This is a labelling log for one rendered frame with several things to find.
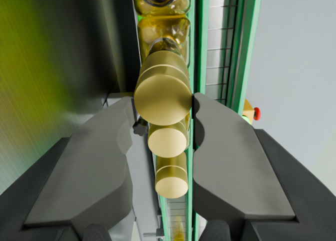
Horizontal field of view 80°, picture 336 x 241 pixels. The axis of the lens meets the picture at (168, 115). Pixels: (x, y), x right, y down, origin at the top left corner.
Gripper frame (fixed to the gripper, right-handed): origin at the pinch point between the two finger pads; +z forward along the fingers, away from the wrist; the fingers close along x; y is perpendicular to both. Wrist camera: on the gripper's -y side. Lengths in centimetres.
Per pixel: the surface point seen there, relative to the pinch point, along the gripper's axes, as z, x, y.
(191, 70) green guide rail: 22.0, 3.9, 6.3
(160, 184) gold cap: 2.3, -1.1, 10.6
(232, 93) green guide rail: 27.3, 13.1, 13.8
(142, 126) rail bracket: 17.5, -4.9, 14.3
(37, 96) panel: 5.8, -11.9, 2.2
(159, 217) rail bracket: 28, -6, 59
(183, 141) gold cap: 2.3, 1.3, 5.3
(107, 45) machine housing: 40.1, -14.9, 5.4
